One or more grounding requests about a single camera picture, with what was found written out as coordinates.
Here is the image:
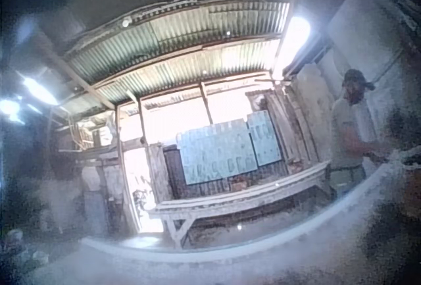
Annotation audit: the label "large blue patterned panel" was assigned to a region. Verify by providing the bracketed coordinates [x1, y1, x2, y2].
[176, 118, 259, 186]

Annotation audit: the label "small blue patterned panel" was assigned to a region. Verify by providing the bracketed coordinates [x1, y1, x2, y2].
[246, 110, 284, 167]

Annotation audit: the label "long white wooden workbench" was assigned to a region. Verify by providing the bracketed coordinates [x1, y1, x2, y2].
[147, 159, 332, 249]

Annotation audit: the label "leaning wooden planks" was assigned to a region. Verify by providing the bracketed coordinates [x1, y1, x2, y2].
[268, 84, 320, 170]

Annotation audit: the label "cluttered wooden shelf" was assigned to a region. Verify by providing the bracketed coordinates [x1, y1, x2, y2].
[54, 110, 119, 167]

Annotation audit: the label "white sack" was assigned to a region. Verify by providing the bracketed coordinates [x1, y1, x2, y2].
[80, 165, 105, 194]

